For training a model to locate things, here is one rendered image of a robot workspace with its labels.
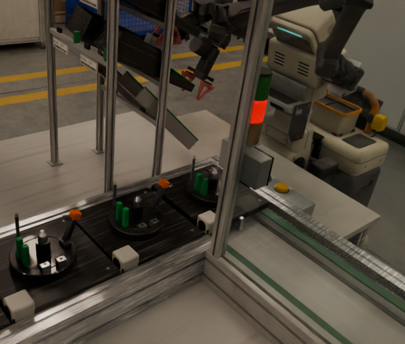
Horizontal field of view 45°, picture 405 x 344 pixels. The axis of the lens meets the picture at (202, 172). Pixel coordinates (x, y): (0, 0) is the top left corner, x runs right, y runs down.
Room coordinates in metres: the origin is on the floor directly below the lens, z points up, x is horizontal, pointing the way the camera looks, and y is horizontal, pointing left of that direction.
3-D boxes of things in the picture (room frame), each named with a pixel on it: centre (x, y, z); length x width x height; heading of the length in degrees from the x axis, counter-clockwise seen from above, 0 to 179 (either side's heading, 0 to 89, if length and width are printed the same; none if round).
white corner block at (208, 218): (1.01, -0.03, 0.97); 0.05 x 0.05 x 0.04; 46
